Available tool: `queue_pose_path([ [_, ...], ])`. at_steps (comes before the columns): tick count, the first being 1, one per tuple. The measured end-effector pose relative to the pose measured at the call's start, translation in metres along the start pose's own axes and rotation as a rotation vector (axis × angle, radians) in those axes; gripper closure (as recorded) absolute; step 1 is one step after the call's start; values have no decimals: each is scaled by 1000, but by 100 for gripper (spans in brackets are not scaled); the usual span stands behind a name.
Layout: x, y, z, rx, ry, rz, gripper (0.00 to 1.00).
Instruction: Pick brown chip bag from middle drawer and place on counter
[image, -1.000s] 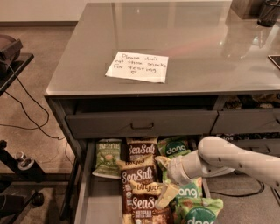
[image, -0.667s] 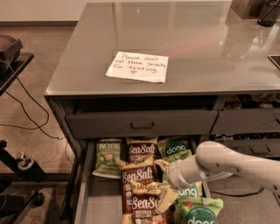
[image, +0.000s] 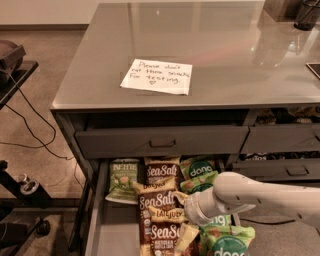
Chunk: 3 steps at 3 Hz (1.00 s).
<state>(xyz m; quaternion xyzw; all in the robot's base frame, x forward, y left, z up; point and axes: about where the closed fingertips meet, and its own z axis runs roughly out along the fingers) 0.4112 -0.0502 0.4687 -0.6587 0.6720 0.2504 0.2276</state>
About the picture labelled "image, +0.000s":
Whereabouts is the brown sea salt bag front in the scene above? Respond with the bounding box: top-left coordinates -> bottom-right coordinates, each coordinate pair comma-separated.
148,206 -> 197,256

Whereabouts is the green dang bag front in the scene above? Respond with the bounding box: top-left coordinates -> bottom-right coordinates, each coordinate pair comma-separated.
198,225 -> 255,256

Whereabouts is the green white snack bag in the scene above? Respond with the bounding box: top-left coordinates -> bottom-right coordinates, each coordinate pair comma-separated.
105,159 -> 139,205

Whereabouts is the green dang bag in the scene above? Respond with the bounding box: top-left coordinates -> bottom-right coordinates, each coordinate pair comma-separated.
180,156 -> 215,180
198,225 -> 255,256
180,171 -> 219,194
199,215 -> 231,231

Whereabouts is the brown sea salt bag middle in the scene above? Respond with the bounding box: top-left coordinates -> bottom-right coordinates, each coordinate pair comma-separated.
133,176 -> 177,256

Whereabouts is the top left drawer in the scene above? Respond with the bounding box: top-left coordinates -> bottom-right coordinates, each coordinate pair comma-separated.
75,126 -> 248,159

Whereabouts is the black mesh cup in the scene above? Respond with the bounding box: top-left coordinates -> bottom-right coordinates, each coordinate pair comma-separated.
294,0 -> 320,31

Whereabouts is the brown sea salt bag back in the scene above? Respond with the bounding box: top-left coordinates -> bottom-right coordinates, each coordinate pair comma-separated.
144,156 -> 180,184

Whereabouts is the handwritten paper note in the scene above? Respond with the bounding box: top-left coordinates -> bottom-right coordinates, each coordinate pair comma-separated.
120,59 -> 193,95

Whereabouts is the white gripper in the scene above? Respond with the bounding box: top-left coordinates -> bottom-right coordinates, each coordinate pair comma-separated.
172,187 -> 254,252

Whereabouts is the brown sea salt bag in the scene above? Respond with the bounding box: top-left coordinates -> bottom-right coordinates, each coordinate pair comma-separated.
133,176 -> 177,256
148,206 -> 197,256
144,156 -> 180,184

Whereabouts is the black side stand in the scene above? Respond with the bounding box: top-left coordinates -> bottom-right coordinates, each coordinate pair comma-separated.
0,39 -> 53,256

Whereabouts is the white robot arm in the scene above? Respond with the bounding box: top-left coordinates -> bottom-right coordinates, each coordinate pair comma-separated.
173,172 -> 320,230

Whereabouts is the black cable on floor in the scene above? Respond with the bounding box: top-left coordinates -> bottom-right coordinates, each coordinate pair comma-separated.
0,71 -> 76,162

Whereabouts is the black power cable right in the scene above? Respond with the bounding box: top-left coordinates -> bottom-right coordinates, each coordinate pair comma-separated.
240,216 -> 298,226

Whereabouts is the open middle left drawer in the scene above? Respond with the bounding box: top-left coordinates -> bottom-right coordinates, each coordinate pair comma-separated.
83,159 -> 242,256

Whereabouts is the top right drawer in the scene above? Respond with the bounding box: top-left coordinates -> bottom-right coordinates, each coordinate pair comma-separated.
242,124 -> 320,154

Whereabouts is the grey metal drawer cabinet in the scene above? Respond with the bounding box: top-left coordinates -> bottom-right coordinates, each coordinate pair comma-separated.
50,1 -> 320,254

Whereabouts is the middle right drawer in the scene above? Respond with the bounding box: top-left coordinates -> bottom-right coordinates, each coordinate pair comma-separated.
232,159 -> 320,182

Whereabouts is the green dang bag back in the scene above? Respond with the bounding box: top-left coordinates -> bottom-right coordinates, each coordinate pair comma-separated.
180,156 -> 215,180

